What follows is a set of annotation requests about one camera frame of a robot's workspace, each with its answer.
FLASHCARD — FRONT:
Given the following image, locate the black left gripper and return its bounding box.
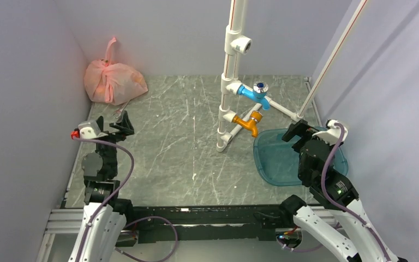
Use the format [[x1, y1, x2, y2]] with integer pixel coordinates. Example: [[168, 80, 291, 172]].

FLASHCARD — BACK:
[[95, 110, 133, 176]]

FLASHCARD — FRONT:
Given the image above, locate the pink plastic bag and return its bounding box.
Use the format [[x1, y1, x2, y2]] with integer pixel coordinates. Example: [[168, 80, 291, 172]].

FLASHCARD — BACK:
[[83, 37, 148, 105]]

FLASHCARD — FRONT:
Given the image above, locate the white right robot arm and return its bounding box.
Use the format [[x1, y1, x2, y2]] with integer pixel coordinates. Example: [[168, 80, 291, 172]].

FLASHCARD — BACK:
[[278, 120, 405, 261]]

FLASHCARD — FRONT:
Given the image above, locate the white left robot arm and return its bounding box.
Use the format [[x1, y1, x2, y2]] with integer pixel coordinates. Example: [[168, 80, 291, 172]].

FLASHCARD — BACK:
[[69, 111, 135, 261]]

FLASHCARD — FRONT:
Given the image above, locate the silver wrench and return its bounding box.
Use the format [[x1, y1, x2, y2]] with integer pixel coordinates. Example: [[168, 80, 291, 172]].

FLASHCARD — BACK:
[[113, 101, 129, 118]]

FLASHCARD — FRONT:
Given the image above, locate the teal plastic basin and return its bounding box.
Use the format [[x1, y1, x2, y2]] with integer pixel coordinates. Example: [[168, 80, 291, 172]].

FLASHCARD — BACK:
[[253, 126, 349, 187]]

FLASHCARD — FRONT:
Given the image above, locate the orange plastic faucet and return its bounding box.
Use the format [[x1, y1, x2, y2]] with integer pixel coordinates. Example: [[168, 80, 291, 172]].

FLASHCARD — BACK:
[[232, 110, 263, 138]]

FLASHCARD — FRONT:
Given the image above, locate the blue plastic faucet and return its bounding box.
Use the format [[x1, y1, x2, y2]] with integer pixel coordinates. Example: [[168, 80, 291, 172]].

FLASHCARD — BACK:
[[236, 82, 271, 110]]

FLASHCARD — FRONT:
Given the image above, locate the white slanted pole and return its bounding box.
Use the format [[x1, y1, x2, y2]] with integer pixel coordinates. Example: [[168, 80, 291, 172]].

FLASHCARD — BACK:
[[296, 0, 367, 118]]

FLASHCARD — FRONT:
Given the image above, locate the white PVC pipe stand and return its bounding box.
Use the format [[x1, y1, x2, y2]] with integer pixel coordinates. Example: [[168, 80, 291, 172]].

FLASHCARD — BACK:
[[216, 0, 301, 152]]

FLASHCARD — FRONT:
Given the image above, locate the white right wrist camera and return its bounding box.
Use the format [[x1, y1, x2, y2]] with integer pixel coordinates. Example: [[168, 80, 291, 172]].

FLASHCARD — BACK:
[[312, 120, 348, 146]]

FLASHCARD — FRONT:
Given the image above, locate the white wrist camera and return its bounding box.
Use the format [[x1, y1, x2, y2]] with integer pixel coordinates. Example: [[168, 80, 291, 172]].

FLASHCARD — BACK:
[[70, 120, 106, 139], [312, 120, 348, 146]]

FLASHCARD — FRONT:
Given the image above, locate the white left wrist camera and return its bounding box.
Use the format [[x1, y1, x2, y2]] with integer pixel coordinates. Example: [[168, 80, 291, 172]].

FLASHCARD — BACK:
[[70, 120, 106, 139]]

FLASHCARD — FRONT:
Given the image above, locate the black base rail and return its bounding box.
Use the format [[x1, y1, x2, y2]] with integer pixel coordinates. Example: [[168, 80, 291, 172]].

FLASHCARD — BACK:
[[117, 204, 295, 247]]

